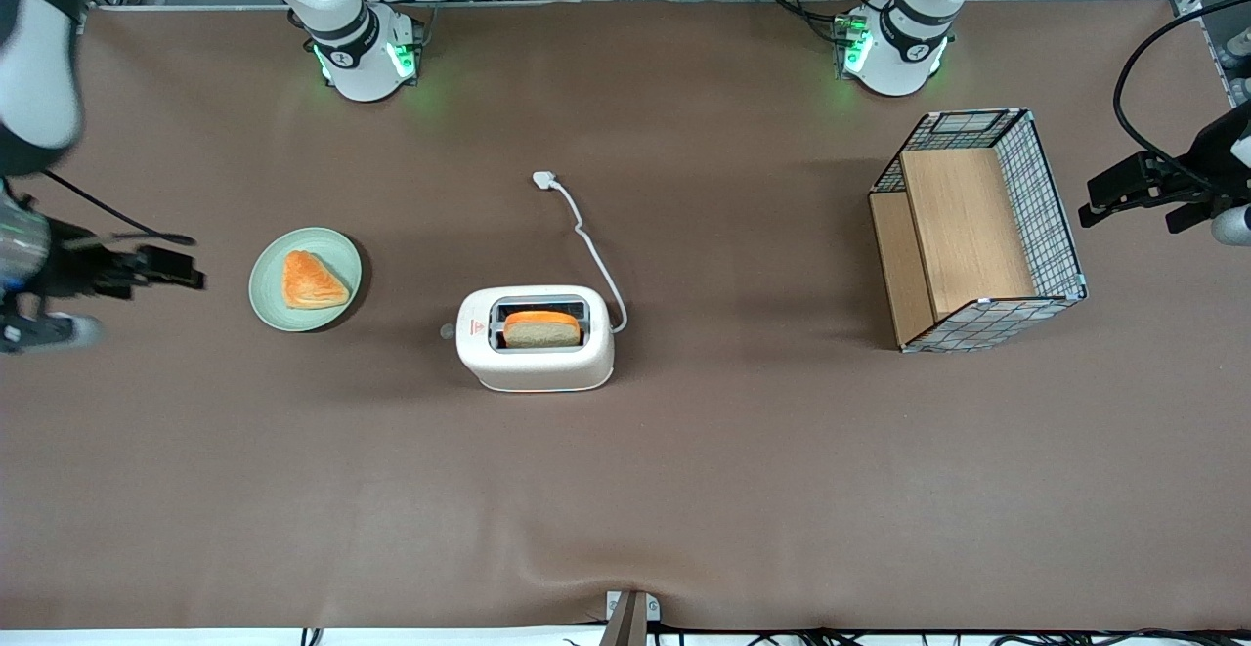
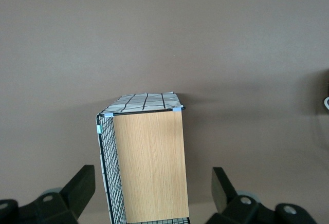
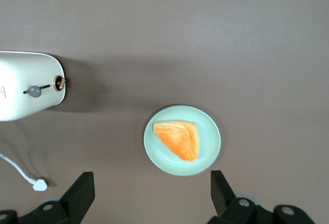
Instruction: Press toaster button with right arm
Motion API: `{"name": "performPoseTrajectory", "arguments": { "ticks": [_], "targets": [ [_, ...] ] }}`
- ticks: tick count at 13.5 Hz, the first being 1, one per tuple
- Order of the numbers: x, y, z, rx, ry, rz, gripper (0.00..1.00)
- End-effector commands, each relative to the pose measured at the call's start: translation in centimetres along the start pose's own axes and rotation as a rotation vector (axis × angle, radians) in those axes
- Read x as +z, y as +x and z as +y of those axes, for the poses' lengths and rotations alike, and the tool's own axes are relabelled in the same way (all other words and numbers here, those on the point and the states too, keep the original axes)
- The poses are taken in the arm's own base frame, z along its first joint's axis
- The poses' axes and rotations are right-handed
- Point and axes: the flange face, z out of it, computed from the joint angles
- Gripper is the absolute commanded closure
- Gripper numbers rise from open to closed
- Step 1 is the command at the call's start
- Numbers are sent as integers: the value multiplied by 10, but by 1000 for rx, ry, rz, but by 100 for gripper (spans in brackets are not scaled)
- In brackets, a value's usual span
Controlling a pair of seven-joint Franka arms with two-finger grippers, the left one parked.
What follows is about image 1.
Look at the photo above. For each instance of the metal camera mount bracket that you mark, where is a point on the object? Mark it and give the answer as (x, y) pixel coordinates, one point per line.
(630, 617)

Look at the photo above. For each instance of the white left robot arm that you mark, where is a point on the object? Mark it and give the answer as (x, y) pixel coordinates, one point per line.
(894, 50)

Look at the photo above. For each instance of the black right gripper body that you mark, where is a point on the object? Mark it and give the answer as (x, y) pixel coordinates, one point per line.
(70, 270)

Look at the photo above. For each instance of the triangular orange pastry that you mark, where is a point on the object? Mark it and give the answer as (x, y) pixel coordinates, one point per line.
(311, 282)

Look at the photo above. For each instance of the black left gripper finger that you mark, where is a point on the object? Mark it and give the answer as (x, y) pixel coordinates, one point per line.
(1124, 202)
(1124, 177)

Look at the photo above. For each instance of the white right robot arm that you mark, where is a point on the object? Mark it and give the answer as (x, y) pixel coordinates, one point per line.
(357, 50)

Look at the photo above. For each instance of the pale green round plate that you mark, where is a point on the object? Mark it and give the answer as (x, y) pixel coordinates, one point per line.
(269, 284)

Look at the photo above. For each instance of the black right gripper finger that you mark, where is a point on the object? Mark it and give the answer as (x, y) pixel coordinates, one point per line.
(166, 257)
(181, 279)

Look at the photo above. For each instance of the toast bread slice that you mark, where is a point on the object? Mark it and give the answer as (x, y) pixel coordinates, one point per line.
(540, 331)

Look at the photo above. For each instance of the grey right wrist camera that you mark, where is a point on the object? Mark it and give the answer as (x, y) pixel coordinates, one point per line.
(49, 331)

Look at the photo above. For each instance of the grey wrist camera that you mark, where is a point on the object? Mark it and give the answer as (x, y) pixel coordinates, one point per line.
(1233, 226)
(49, 331)

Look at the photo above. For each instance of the white two-slot toaster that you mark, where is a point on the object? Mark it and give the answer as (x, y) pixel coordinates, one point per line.
(538, 367)

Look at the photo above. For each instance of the wooden step shelf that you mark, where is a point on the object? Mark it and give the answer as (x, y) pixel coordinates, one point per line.
(963, 231)

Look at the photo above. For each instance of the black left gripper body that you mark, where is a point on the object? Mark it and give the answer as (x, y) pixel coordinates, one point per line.
(1208, 165)

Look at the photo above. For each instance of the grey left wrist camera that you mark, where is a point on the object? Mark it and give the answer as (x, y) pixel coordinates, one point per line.
(1233, 226)

